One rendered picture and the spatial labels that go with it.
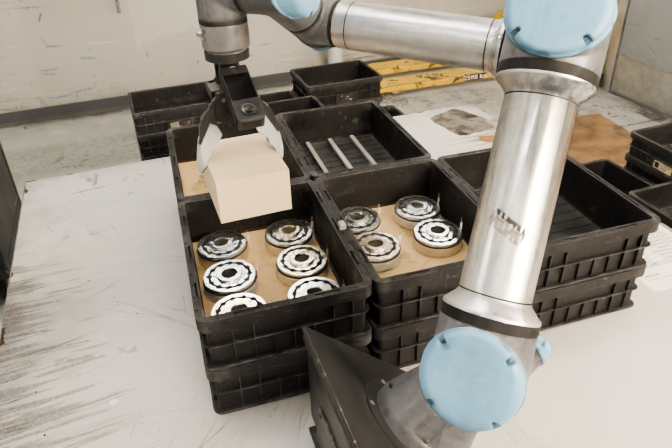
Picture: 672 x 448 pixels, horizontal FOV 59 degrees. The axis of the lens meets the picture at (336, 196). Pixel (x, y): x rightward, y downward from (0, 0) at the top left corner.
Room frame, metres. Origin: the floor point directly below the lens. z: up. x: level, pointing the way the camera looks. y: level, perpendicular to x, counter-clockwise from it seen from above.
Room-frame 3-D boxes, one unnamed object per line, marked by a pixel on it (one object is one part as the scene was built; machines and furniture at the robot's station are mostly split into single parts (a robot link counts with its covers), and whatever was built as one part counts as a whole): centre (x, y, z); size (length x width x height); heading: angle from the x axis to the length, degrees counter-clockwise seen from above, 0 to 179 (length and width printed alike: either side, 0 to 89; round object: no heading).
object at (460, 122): (1.97, -0.46, 0.71); 0.22 x 0.19 x 0.01; 20
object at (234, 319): (0.93, 0.14, 0.92); 0.40 x 0.30 x 0.02; 17
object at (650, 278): (1.19, -0.76, 0.70); 0.33 x 0.23 x 0.01; 20
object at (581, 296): (1.10, -0.44, 0.76); 0.40 x 0.30 x 0.12; 17
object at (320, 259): (0.95, 0.07, 0.86); 0.10 x 0.10 x 0.01
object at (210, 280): (0.91, 0.21, 0.86); 0.10 x 0.10 x 0.01
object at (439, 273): (1.01, -0.15, 0.92); 0.40 x 0.30 x 0.02; 17
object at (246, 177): (0.90, 0.16, 1.08); 0.16 x 0.12 x 0.07; 20
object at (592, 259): (1.10, -0.44, 0.87); 0.40 x 0.30 x 0.11; 17
